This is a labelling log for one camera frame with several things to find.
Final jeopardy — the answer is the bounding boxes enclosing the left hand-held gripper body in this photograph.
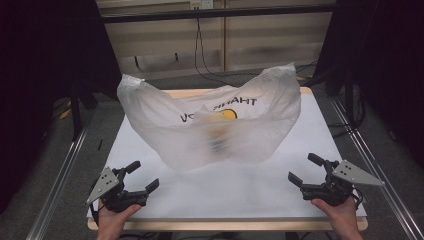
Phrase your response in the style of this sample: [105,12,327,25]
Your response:
[85,166,148,214]

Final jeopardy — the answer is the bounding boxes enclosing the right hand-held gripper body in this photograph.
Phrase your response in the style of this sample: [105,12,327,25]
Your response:
[300,159,386,206]

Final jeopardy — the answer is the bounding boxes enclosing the white printed plastic bag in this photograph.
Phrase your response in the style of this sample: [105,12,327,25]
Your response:
[116,63,302,173]

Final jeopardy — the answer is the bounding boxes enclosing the person's left hand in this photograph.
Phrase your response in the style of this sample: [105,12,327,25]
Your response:
[96,203,143,240]

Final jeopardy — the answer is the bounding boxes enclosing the person's right hand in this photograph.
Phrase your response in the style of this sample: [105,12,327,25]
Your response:
[311,196,364,240]

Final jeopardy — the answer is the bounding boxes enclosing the black metal stand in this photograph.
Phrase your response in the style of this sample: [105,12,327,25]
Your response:
[343,71,356,126]
[69,84,84,142]

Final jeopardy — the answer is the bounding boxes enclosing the yellow floor item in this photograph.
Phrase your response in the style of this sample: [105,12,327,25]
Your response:
[59,99,73,120]

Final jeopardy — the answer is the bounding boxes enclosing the black curtain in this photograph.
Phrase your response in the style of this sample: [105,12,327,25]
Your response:
[0,0,123,214]
[313,0,424,168]

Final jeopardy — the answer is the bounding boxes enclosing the black horizontal bar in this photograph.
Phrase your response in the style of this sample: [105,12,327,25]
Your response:
[100,3,338,24]

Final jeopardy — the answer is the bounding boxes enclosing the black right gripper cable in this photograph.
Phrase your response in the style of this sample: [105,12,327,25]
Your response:
[352,187,365,205]

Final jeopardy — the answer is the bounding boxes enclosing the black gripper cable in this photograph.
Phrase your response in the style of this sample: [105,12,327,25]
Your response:
[352,187,365,205]
[89,196,103,226]

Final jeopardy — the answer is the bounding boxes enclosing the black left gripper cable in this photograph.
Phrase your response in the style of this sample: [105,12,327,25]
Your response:
[89,196,103,226]

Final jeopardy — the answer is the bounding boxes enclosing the metal floor rail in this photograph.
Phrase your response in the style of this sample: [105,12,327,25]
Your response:
[25,109,95,240]
[329,96,424,240]

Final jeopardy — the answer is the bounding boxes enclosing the black floor cables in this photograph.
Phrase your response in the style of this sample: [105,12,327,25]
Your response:
[327,93,367,139]

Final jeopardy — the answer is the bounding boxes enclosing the black hanging wall cables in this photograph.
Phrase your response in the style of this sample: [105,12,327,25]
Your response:
[194,17,241,88]

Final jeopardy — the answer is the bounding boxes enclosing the white wall socket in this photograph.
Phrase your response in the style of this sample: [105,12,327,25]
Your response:
[189,0,214,10]

